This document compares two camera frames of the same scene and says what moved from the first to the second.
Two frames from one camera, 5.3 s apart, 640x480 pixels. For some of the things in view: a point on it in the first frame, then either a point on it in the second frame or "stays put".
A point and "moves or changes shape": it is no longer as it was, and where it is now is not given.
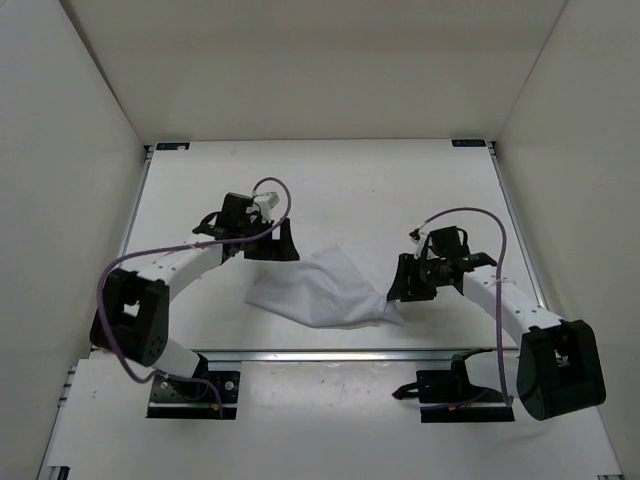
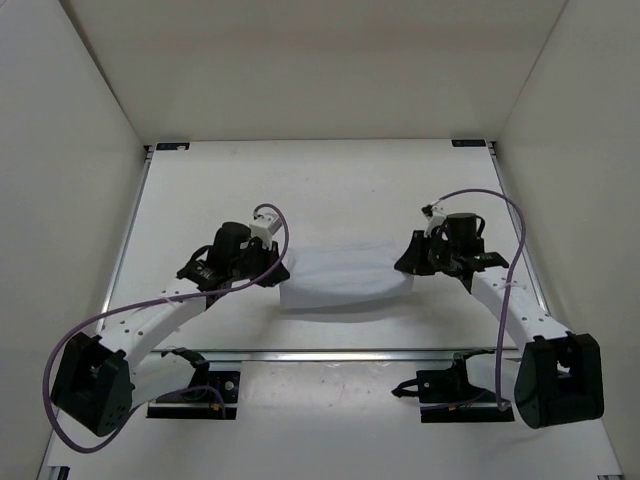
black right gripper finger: x=401 y=286 to x=416 y=258
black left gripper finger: x=266 y=248 to x=279 y=275
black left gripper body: x=254 y=224 to x=254 y=262
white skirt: x=326 y=291 moves or changes shape
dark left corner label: x=174 y=146 stays put
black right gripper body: x=426 y=277 to x=441 y=253
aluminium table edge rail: x=360 y=355 stays put
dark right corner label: x=468 y=142 stays put
